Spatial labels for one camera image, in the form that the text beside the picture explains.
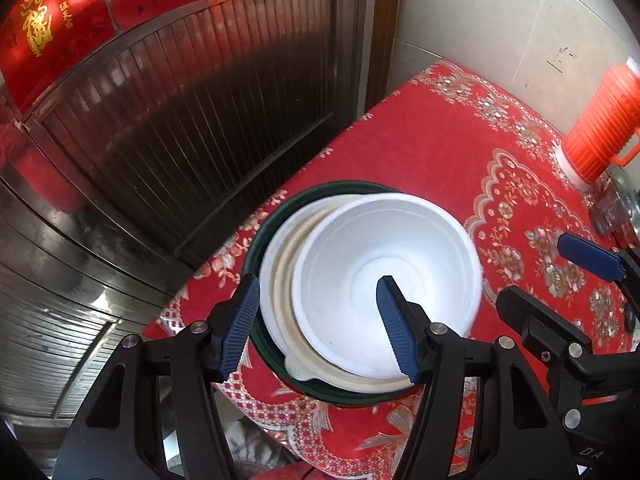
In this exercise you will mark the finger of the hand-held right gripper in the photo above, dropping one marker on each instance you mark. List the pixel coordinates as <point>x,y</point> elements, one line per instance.
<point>590,255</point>
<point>540,317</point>

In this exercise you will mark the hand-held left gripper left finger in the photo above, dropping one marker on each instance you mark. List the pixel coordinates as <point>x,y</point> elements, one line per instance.
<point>240,330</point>

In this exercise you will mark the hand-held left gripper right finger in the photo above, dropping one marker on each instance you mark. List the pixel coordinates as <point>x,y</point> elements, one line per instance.
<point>395,325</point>

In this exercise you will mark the beige plastic bowl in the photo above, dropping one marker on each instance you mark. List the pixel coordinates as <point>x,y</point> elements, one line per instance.
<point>345,384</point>

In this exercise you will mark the small white foam bowl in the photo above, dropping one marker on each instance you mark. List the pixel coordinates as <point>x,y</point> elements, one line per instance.
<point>340,270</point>

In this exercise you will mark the dark green plastic basin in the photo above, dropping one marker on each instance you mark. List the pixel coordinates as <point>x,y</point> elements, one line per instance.
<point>350,397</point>

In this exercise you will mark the clear glass cup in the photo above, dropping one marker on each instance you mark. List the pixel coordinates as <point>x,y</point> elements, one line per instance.
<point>607,210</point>

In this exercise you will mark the steel pot with glass lid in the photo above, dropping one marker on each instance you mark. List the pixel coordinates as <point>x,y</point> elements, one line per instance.
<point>631,195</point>

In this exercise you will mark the orange thermos jug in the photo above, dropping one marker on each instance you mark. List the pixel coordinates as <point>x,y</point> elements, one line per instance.
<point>600,130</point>

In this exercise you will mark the red floral tablecloth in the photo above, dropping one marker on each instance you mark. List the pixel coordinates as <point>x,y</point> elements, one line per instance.
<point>450,135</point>

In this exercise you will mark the slatted door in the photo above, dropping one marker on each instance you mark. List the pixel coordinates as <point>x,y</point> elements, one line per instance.
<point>175,110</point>

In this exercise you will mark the brown wooden door frame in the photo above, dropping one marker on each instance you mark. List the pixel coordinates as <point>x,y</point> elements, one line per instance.
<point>385,20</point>

